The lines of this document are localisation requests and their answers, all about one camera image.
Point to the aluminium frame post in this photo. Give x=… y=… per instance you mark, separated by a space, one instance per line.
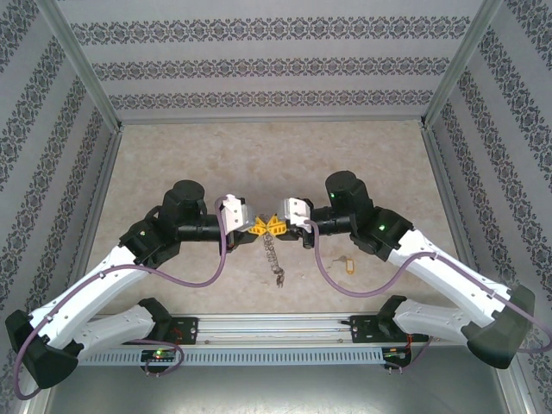
x=463 y=60
x=77 y=60

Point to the controller board with green light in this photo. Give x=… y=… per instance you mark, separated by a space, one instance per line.
x=394 y=353
x=159 y=355

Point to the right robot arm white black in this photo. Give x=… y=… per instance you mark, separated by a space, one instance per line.
x=453 y=276

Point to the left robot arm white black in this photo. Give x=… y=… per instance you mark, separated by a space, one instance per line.
x=86 y=293

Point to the aluminium frame floor bar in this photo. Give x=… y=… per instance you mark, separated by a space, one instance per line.
x=440 y=172
x=108 y=172
x=271 y=120

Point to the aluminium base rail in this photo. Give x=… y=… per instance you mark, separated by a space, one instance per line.
x=276 y=330

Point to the steel front panel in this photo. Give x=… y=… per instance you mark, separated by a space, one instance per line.
x=276 y=392

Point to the silver key with yellow tag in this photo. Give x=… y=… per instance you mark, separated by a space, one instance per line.
x=348 y=265

